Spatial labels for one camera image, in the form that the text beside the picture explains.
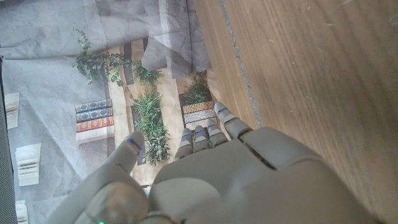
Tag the printed fabric backdrop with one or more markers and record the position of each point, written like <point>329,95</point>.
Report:
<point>46,77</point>

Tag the dark mesh panel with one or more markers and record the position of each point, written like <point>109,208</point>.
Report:
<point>5,174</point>

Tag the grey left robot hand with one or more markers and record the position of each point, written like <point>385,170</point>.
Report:
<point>224,180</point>

